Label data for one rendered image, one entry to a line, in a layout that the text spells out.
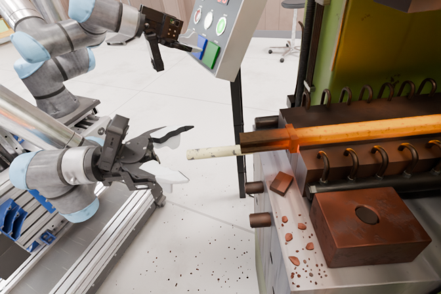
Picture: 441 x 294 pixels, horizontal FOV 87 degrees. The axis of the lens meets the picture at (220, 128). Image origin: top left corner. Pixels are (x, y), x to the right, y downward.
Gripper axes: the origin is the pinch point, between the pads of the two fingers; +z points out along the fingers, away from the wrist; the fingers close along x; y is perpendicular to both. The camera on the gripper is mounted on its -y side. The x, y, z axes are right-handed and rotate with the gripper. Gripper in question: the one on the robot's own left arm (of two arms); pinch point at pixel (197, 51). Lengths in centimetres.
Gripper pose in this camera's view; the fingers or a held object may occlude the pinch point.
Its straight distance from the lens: 79.8
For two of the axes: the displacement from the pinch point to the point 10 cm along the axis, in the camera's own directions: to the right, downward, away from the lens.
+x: -4.5, -5.2, 7.3
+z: 8.2, 0.8, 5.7
